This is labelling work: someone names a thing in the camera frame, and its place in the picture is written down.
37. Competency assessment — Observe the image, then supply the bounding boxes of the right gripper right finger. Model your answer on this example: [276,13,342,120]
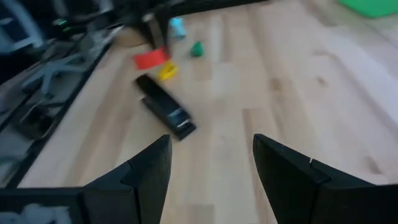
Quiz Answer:
[253,134,398,224]

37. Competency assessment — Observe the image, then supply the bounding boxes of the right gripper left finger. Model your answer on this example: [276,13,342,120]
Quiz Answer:
[0,134,173,224]

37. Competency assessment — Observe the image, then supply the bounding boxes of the light blue staple remover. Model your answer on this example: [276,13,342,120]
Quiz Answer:
[169,17,188,40]

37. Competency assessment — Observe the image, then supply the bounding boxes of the red tape roll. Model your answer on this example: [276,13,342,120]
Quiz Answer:
[132,46,171,71]

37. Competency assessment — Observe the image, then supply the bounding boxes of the yellow staple remover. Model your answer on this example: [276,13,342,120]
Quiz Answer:
[157,60,179,81]

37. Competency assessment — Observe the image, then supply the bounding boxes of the green staple remover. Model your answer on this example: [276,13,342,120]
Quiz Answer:
[189,40,205,58]

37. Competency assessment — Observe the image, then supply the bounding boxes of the black stapler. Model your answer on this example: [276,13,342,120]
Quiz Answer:
[135,73,197,141]

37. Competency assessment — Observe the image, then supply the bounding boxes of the grey office chair base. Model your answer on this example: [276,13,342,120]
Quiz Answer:
[21,52,94,97]

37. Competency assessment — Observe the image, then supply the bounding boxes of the green plastic basket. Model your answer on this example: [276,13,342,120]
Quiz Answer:
[338,0,398,19]

